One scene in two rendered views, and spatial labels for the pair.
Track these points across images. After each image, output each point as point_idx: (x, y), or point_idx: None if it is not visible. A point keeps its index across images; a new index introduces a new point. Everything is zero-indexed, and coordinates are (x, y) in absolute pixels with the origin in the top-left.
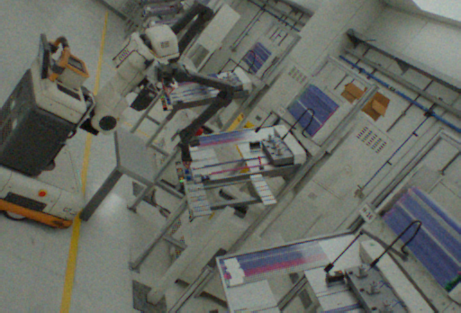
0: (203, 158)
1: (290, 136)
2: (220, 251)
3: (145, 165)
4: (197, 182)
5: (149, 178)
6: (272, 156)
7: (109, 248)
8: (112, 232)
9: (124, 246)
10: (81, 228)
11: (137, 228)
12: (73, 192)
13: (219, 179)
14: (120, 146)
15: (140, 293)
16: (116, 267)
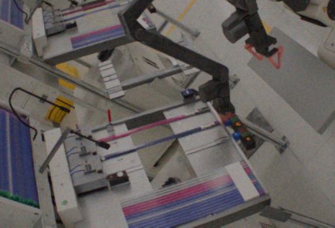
0: (207, 147)
1: (53, 172)
2: (153, 31)
3: (271, 75)
4: (199, 96)
5: (252, 63)
6: (91, 131)
7: (309, 128)
8: (326, 152)
9: (305, 155)
10: None
11: (318, 206)
12: (327, 42)
13: (170, 104)
14: (303, 50)
15: (260, 124)
16: (290, 120)
